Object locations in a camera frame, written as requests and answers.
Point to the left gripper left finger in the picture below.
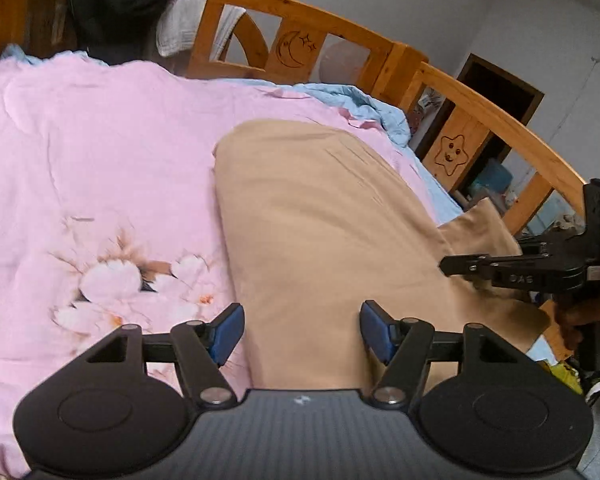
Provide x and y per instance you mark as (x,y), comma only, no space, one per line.
(222,334)

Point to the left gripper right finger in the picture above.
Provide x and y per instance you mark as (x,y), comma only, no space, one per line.
(380,332)

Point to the tan hooded jacket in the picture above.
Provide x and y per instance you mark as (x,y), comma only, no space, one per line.
(315,223)

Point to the black clothes pile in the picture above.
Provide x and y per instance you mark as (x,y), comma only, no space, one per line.
(114,31)

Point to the person right hand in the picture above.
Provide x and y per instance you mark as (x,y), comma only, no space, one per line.
(571,314)

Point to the pink duvet cover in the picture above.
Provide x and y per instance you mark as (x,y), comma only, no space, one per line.
(65,282)

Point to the light blue bed sheet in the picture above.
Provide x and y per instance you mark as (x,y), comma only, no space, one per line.
(370,105)

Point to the wooden bed headboard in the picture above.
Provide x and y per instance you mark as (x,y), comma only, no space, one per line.
(391,72)

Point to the white grey towel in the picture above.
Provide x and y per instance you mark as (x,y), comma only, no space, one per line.
(177,27)

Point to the wooden side bed rail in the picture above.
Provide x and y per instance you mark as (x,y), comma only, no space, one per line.
(478,143)

